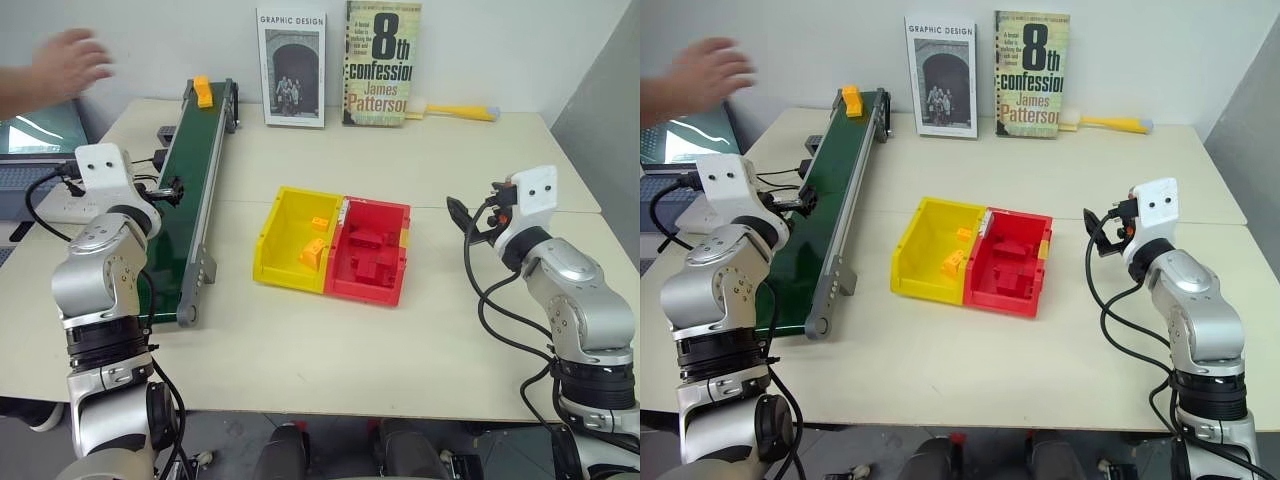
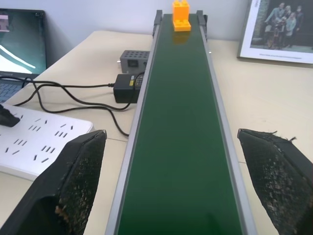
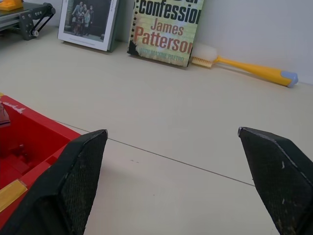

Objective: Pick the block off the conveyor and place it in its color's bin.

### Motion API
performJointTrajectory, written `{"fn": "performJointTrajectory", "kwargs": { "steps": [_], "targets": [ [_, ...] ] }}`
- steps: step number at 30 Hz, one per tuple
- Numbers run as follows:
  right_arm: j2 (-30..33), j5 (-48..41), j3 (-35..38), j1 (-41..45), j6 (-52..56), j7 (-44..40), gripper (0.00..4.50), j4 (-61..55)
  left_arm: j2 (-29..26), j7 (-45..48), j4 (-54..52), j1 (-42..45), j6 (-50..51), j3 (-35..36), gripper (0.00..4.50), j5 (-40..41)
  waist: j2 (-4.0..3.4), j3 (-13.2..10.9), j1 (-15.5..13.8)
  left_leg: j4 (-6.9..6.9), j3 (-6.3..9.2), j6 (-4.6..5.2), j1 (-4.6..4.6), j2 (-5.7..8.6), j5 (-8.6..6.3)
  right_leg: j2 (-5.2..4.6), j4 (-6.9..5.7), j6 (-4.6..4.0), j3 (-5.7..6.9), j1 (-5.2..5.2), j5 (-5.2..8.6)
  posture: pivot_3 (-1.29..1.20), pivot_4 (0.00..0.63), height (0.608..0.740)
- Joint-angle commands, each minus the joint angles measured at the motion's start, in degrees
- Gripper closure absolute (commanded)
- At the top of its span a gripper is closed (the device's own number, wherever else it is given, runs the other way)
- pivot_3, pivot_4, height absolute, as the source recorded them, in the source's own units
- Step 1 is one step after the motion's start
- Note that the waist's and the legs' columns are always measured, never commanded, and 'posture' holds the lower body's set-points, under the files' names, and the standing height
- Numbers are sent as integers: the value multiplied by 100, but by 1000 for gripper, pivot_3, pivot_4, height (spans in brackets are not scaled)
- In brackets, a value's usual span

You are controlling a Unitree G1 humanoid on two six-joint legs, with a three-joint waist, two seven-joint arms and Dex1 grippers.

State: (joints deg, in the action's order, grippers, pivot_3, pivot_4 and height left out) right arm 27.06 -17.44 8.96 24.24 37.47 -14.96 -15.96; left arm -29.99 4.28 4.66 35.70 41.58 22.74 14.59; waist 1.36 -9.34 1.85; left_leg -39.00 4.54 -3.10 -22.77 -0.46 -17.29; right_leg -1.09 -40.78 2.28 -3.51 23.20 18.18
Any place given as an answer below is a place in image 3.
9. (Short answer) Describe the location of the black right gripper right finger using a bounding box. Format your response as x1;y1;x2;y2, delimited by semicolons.
237;126;313;235

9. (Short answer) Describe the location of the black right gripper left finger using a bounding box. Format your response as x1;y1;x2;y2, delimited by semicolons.
0;129;109;235

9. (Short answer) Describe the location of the grey conveyor belt machine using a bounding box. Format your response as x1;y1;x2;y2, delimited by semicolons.
0;2;56;41

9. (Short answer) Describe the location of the red plastic bin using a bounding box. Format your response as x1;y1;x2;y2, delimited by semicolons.
0;95;83;213

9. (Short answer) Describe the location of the framed family photo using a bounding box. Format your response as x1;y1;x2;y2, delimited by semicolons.
57;0;121;53

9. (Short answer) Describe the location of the James Patterson paperback book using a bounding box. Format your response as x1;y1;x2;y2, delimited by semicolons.
127;0;206;68

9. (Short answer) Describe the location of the yellow block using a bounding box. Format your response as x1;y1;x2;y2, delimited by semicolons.
0;0;24;11

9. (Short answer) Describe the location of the yellow handled bottle brush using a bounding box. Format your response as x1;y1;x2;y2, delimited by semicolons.
191;42;299;88

